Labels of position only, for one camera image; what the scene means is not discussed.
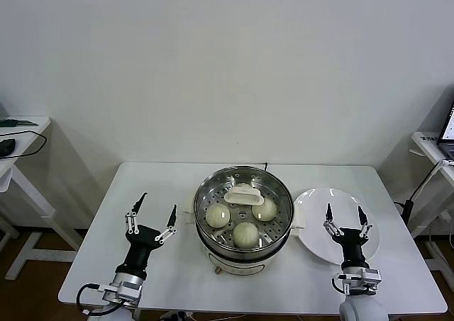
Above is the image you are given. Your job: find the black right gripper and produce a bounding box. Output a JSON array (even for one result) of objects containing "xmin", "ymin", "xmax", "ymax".
[{"xmin": 323, "ymin": 203, "xmax": 373, "ymax": 269}]

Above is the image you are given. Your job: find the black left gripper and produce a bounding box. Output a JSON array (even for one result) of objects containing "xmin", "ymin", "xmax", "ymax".
[{"xmin": 118, "ymin": 192, "xmax": 178, "ymax": 272}]

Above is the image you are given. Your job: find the white steamed baozi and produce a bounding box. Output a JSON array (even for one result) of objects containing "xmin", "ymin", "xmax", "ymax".
[
  {"xmin": 233, "ymin": 223, "xmax": 260, "ymax": 249},
  {"xmin": 205, "ymin": 204, "xmax": 231, "ymax": 229},
  {"xmin": 251, "ymin": 198, "xmax": 278, "ymax": 222}
]

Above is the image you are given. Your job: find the glass lid with cream handle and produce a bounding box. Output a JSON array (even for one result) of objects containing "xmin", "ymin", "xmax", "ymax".
[{"xmin": 193, "ymin": 164, "xmax": 295, "ymax": 257}]

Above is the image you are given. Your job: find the stainless steel steamer basket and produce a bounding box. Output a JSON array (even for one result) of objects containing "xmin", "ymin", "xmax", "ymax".
[{"xmin": 193, "ymin": 166, "xmax": 295, "ymax": 260}]

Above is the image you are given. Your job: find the white round plate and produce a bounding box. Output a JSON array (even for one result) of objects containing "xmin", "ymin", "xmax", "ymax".
[{"xmin": 293, "ymin": 187, "xmax": 382, "ymax": 265}]

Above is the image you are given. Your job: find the white electric cooker base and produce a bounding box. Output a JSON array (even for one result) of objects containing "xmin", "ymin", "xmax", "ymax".
[{"xmin": 181, "ymin": 193, "xmax": 306, "ymax": 276}]

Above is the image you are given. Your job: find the white floor power strip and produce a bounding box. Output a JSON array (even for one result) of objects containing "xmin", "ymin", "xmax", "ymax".
[{"xmin": 159, "ymin": 310, "xmax": 199, "ymax": 321}]

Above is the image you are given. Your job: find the open laptop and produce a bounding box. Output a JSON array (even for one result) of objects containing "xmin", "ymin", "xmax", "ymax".
[{"xmin": 436, "ymin": 101, "xmax": 454, "ymax": 159}]

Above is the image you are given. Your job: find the black computer mouse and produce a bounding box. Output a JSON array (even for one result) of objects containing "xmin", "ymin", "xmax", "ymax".
[{"xmin": 0, "ymin": 138, "xmax": 17, "ymax": 158}]

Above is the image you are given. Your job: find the black laptop power cable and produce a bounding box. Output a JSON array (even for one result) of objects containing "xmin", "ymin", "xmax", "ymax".
[{"xmin": 394, "ymin": 160, "xmax": 448, "ymax": 230}]

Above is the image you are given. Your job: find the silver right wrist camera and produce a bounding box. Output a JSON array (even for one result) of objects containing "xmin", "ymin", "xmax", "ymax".
[{"xmin": 332, "ymin": 268, "xmax": 382, "ymax": 296}]

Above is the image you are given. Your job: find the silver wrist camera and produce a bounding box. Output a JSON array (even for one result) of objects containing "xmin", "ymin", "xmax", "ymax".
[
  {"xmin": 101, "ymin": 280, "xmax": 143, "ymax": 306},
  {"xmin": 332, "ymin": 268, "xmax": 382, "ymax": 296}
]

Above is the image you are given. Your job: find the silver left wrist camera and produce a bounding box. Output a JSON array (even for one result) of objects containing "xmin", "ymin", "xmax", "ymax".
[{"xmin": 101, "ymin": 280, "xmax": 143, "ymax": 306}]

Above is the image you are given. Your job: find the black looped cable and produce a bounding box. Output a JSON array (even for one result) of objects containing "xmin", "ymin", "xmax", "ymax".
[{"xmin": 0, "ymin": 130, "xmax": 48, "ymax": 162}]

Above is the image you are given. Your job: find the white side table with cable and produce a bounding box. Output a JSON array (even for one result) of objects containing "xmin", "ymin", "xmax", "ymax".
[{"xmin": 0, "ymin": 116, "xmax": 86, "ymax": 282}]

